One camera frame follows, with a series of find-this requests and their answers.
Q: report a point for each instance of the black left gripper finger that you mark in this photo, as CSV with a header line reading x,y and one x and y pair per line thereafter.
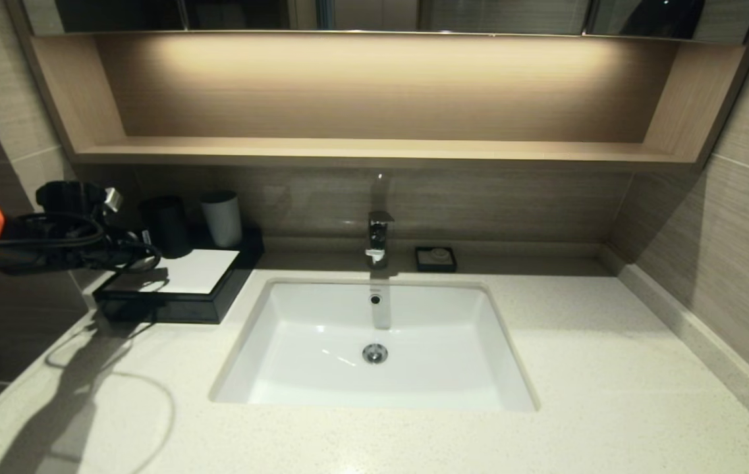
x,y
137,238
140,260

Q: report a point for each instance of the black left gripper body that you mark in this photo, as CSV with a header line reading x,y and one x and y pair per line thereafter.
x,y
91,250

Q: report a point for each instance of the dark grey tumbler cup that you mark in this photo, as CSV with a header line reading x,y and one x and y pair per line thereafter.
x,y
170,224

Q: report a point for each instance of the black box drawer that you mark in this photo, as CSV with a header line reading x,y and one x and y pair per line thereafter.
x,y
183,309

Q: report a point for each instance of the black amenity drawer box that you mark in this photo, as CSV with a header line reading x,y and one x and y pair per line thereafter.
x,y
242,263

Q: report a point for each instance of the white card panel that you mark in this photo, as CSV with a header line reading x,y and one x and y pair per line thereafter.
x,y
199,271

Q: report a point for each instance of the pale grey cup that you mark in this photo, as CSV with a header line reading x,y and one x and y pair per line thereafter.
x,y
222,222

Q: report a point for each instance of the chrome basin faucet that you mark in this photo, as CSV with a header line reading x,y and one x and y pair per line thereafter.
x,y
377,237

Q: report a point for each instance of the chrome sink drain plug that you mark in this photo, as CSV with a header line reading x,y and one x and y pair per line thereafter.
x,y
375,353

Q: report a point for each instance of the black soap dish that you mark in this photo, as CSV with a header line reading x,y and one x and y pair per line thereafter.
x,y
421,266

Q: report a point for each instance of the round beige soap bar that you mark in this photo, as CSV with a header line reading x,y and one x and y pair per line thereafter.
x,y
440,254

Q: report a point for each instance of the white ceramic sink basin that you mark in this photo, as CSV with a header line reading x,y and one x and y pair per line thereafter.
x,y
440,355

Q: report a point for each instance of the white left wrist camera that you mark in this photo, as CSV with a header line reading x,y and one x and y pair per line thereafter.
x,y
112,199

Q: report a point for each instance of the wooden wall shelf niche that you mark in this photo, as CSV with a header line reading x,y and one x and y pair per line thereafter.
x,y
374,151

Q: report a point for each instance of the mirrored wall cabinet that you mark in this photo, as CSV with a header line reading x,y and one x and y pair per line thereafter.
x,y
499,14

